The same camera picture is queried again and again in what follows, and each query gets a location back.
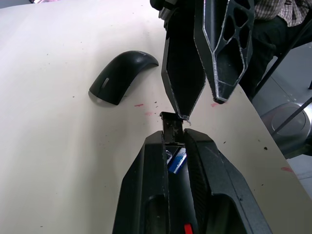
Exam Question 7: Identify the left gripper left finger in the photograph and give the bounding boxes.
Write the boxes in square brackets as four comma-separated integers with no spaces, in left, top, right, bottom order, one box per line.
[111,130,171,234]

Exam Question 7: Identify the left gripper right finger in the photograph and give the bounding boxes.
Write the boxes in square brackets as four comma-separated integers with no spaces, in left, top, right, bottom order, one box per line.
[183,128,273,234]

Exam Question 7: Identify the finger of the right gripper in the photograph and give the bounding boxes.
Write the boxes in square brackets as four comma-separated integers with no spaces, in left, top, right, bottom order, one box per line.
[193,0,256,105]
[160,4,207,122]

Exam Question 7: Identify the blue battery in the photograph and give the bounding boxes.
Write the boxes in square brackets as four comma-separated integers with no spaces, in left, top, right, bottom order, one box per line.
[166,147,188,175]

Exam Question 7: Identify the black mouse base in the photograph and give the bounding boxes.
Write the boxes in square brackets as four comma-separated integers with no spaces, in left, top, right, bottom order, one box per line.
[159,111,199,234]

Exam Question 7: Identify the black mouse cover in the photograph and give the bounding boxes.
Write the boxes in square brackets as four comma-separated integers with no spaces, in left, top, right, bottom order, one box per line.
[88,50,159,106]

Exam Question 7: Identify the round silver floor base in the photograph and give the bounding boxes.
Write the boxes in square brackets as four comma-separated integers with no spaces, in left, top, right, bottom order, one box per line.
[259,101,312,160]

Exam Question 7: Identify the person in checked shirt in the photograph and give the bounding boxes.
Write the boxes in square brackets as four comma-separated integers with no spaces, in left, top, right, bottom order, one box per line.
[240,0,312,104]

